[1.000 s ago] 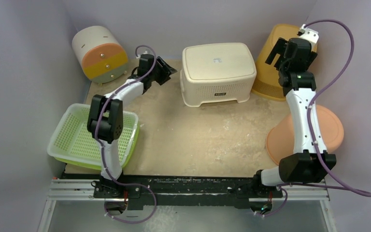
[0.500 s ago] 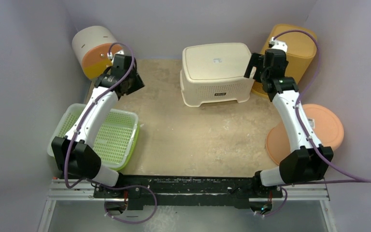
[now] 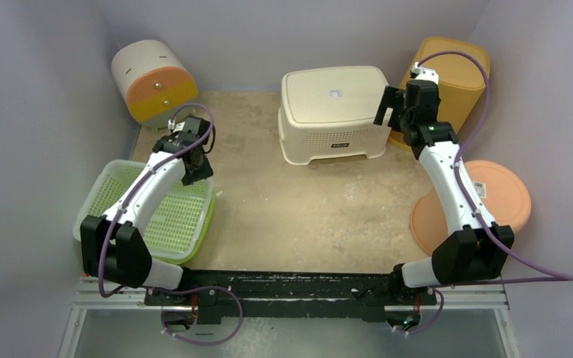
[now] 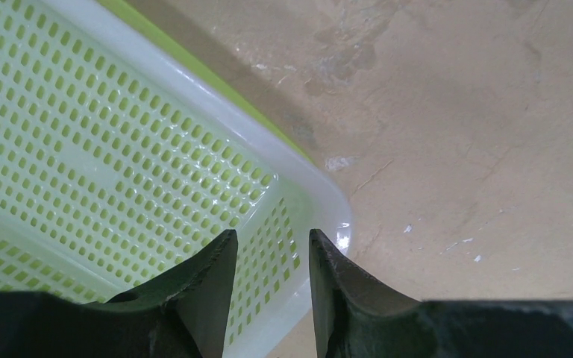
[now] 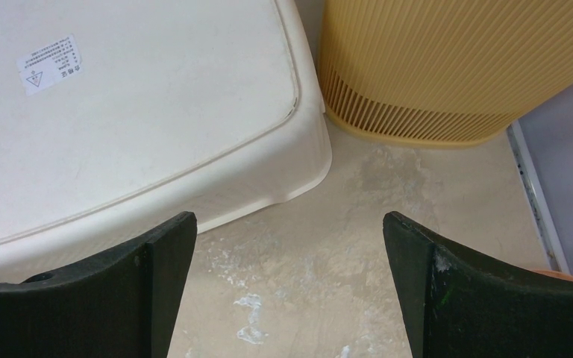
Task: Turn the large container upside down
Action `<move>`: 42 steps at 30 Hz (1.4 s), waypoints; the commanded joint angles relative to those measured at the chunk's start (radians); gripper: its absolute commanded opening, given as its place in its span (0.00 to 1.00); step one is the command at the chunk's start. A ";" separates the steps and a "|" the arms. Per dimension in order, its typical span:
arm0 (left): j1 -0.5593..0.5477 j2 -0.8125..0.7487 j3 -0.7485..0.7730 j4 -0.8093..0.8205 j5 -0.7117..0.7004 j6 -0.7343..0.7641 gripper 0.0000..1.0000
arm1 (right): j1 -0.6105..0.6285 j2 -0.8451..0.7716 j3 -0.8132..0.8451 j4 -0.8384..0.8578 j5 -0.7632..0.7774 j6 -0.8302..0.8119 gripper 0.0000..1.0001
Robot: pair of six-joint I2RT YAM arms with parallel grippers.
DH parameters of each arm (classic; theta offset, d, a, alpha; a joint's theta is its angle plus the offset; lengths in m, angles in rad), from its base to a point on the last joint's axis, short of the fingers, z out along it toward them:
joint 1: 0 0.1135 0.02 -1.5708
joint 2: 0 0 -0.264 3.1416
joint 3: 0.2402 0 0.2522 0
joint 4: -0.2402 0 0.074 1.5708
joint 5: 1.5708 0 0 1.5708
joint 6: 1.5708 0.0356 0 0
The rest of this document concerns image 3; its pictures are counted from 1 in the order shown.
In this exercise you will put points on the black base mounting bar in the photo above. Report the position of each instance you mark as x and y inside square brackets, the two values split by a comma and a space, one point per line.
[216, 294]

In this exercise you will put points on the white perforated strainer basket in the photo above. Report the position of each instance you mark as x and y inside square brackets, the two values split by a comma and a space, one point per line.
[112, 183]

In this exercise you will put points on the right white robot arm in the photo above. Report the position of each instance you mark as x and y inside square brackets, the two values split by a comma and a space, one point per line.
[476, 246]

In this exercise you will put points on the yellow mesh waste basket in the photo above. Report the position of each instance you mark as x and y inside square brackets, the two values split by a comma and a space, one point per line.
[460, 81]

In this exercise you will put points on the cream plastic storage basket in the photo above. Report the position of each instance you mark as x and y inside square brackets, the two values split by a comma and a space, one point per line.
[329, 113]

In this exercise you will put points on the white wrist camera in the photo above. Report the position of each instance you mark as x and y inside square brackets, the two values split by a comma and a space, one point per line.
[421, 73]
[175, 126]

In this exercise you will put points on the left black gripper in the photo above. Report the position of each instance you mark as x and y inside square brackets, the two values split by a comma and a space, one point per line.
[204, 172]

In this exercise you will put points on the cylindrical mini drawer cabinet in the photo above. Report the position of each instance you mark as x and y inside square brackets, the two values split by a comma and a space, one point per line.
[152, 81]

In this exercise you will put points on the peach plastic bucket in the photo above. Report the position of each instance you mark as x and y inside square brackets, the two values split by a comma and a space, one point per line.
[501, 191]

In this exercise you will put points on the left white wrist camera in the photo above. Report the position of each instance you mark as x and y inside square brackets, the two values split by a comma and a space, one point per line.
[175, 126]

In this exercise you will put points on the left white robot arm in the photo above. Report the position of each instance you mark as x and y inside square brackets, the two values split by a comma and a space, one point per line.
[112, 244]

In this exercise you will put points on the aluminium frame rail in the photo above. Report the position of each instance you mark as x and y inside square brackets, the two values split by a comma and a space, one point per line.
[87, 299]

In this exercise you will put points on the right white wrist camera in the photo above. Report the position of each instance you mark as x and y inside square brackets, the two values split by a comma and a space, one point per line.
[421, 73]

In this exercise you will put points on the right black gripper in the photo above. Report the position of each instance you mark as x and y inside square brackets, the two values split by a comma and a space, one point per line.
[392, 106]

